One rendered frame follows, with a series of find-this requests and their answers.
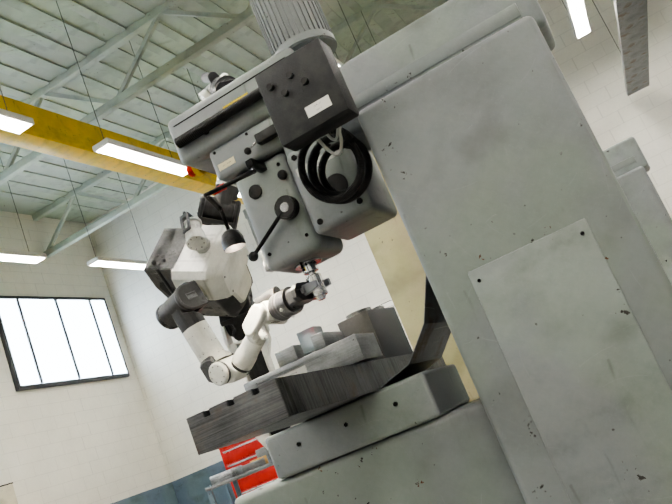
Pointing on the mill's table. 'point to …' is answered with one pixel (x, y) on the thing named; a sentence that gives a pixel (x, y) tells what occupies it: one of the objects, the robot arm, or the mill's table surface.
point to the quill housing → (259, 192)
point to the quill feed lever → (286, 207)
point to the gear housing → (228, 155)
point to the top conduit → (218, 118)
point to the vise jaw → (289, 355)
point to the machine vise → (327, 355)
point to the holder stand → (386, 335)
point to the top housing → (200, 153)
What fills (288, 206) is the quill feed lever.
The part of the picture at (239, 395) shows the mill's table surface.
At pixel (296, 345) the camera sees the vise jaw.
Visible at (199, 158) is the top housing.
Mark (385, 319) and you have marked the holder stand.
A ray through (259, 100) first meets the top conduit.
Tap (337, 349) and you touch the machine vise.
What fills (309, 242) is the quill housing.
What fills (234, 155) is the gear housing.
